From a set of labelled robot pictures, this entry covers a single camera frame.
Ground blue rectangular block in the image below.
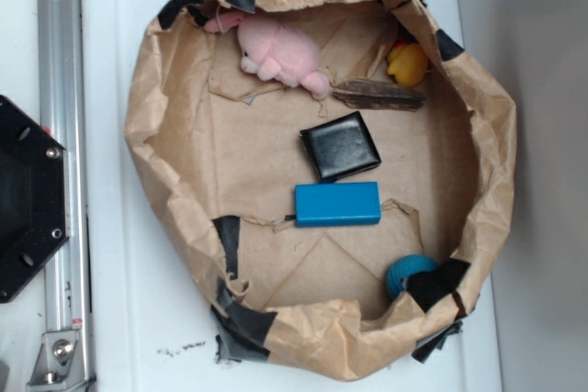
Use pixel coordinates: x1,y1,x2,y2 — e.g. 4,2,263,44
294,182,381,228

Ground brown paper bin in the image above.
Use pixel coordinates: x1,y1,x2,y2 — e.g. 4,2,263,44
125,0,516,381

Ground brown bark piece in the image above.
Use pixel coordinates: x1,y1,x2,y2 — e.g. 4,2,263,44
332,79,425,111

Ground pink plush toy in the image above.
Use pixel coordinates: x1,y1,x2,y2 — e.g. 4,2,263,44
204,11,331,101

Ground blue yarn ball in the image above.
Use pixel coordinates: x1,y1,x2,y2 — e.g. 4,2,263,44
385,254,438,301

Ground yellow rubber duck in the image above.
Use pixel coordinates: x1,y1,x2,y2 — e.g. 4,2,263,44
386,39,429,87

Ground aluminium frame rail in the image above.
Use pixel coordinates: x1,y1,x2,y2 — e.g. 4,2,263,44
38,0,96,391

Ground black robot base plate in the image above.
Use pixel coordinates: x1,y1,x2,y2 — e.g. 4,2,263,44
1,95,68,304

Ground metal corner bracket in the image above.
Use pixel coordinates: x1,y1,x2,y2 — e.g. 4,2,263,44
26,330,86,391

